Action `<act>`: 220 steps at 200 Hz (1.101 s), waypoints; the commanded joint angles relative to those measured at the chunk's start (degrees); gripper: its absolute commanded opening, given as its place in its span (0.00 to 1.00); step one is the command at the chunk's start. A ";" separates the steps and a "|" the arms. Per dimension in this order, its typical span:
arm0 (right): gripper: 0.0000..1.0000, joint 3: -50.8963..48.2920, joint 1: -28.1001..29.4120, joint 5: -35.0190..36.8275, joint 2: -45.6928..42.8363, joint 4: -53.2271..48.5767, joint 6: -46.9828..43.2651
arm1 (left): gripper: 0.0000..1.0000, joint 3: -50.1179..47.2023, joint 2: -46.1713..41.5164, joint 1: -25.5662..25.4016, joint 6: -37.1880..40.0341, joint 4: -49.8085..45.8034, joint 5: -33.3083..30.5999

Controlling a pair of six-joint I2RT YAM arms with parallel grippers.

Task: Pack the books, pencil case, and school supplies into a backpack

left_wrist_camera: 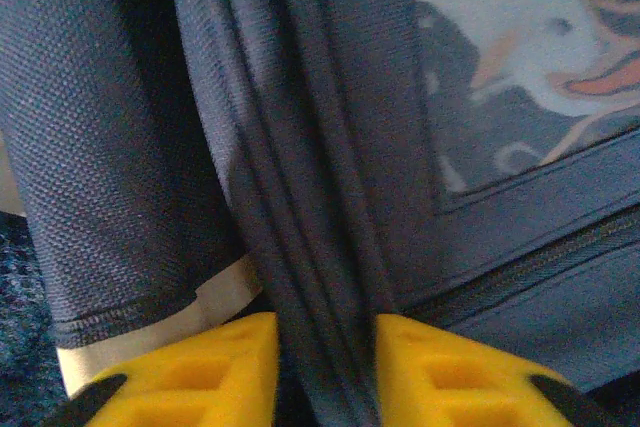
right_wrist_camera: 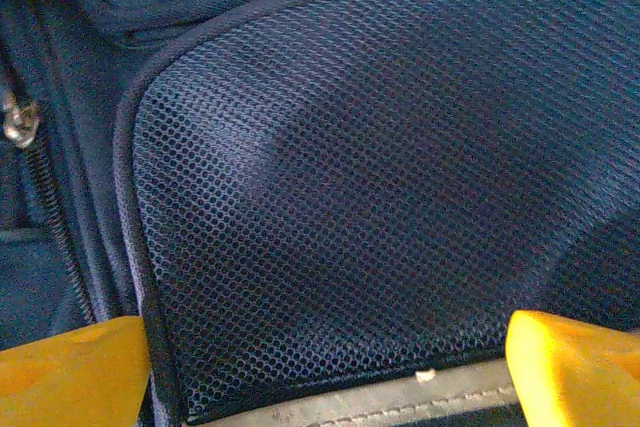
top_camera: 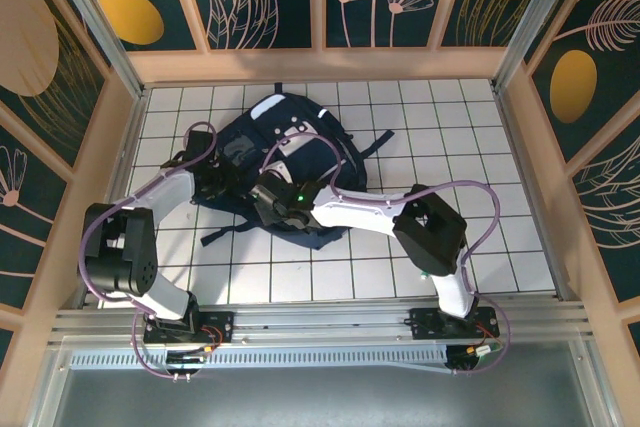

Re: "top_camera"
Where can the navy blue backpack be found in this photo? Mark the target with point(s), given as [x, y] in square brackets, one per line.
[310, 167]

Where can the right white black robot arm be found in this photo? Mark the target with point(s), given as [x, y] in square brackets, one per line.
[360, 212]

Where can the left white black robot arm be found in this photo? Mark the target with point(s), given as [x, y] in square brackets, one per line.
[165, 192]

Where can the grey metal sheet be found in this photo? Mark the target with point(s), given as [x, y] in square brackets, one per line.
[320, 397]

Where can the aluminium mounting rail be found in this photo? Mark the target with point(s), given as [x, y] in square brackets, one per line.
[325, 319]

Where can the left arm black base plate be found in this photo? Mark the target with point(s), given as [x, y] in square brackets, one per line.
[222, 324]

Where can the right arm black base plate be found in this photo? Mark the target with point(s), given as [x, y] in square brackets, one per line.
[425, 324]

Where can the aluminium frame post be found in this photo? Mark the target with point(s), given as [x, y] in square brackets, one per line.
[530, 12]
[95, 22]

